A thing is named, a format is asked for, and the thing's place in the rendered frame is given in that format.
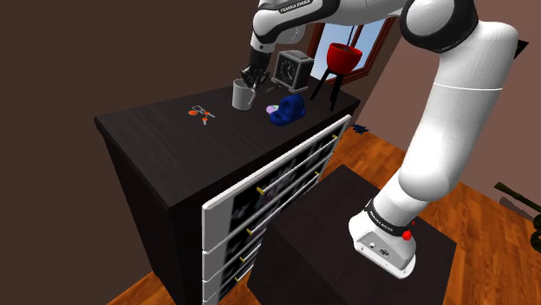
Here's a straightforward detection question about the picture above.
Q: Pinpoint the grey alarm clock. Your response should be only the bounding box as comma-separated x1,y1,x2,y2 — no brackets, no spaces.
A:
270,49,316,94

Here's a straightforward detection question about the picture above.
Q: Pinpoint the grey mug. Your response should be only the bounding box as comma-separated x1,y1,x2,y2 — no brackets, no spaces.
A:
231,78,257,112

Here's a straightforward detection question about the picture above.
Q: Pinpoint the blue rounded figure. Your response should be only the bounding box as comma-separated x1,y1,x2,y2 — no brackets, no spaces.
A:
270,94,307,127

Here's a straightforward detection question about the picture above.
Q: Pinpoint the red pot on black stand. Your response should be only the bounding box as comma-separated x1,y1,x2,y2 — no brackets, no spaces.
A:
310,42,363,113

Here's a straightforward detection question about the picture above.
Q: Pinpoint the dark chest of drawers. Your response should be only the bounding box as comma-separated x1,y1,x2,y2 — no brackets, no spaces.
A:
94,74,362,305

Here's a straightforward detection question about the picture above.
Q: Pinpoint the red framed window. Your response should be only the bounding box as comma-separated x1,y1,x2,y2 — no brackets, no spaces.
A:
306,16,398,86

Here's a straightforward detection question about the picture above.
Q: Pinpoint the dark blue floor object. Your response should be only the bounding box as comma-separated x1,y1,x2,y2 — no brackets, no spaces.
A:
349,123,373,137

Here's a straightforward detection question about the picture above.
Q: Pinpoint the dark robot stand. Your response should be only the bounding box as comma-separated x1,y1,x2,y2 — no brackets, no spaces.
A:
246,163,459,305

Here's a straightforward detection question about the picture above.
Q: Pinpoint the orange key ring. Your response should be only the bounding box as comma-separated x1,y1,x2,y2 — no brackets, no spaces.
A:
187,105,216,126

